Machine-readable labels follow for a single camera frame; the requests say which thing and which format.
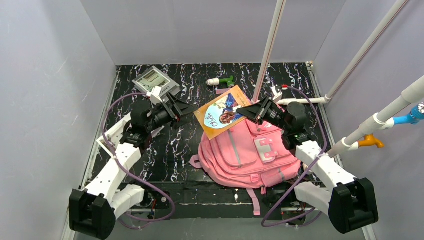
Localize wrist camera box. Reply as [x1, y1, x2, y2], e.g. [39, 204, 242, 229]
[146, 86, 164, 106]
[271, 85, 283, 104]

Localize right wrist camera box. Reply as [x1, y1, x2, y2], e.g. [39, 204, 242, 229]
[271, 85, 283, 104]

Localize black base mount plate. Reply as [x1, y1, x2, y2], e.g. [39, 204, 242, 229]
[130, 181, 312, 221]

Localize white PVC pipe frame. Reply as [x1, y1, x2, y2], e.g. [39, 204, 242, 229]
[252, 0, 424, 157]

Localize orange tap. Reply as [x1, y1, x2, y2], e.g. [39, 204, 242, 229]
[357, 134, 385, 148]

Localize white furniture catalogue book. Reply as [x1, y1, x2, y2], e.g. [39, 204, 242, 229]
[96, 113, 165, 158]

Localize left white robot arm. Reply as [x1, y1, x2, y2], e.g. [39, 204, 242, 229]
[68, 93, 197, 240]

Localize orange thin book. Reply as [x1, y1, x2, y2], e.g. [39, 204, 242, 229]
[194, 86, 251, 140]

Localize blue tap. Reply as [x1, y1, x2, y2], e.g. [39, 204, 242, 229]
[393, 102, 424, 125]

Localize green and white faucet toy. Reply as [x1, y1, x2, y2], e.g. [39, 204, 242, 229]
[206, 75, 235, 88]

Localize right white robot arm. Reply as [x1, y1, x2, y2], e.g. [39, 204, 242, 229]
[237, 98, 379, 234]

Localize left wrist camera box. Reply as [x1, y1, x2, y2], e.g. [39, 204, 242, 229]
[146, 86, 164, 106]

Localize grey furniture catalogue book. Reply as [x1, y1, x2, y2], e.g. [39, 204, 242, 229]
[132, 66, 181, 98]

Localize pink student backpack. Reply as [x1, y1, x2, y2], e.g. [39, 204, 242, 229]
[189, 86, 303, 217]

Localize aluminium rail frame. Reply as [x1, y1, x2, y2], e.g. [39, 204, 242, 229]
[61, 187, 377, 240]

